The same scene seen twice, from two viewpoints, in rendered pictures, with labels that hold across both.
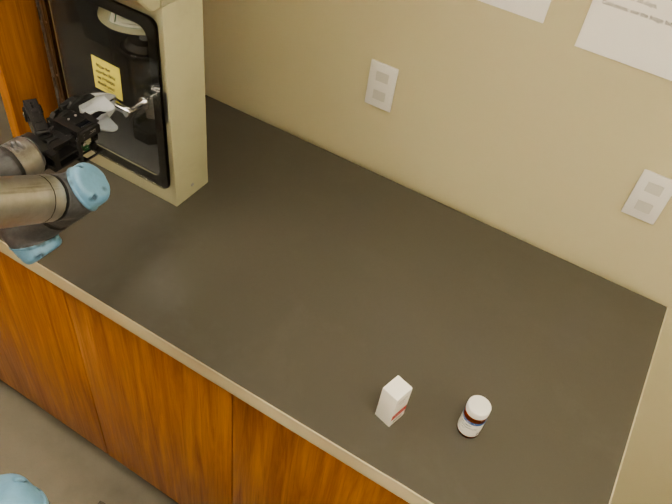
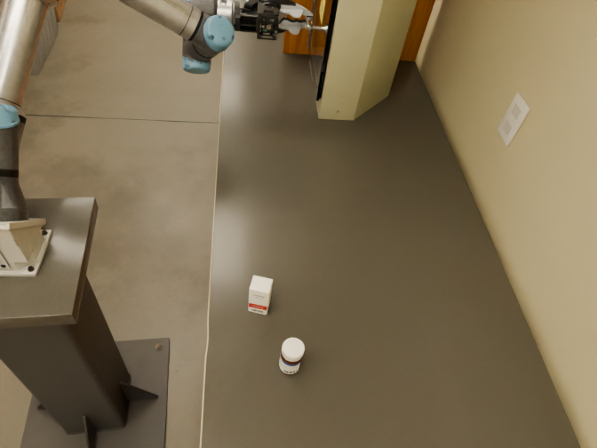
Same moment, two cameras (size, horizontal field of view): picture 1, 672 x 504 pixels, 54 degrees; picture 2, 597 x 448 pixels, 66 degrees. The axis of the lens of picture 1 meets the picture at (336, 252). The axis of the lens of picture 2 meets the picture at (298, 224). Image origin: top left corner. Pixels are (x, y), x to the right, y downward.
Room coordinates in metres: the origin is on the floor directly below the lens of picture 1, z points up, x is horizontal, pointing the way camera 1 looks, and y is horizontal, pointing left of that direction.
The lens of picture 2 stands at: (0.39, -0.57, 1.80)
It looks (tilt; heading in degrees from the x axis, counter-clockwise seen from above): 49 degrees down; 54
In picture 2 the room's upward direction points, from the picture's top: 10 degrees clockwise
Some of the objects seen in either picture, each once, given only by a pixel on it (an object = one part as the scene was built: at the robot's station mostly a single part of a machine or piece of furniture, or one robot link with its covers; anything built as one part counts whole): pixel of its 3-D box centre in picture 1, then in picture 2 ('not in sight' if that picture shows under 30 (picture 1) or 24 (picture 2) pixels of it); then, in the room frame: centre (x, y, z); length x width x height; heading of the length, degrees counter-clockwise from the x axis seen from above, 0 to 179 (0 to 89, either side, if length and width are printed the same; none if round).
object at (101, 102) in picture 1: (102, 104); (297, 12); (1.03, 0.48, 1.22); 0.09 x 0.06 x 0.03; 155
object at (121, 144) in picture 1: (106, 86); (322, 12); (1.14, 0.52, 1.19); 0.30 x 0.01 x 0.40; 65
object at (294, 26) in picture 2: (105, 122); (295, 28); (1.03, 0.48, 1.18); 0.09 x 0.06 x 0.03; 155
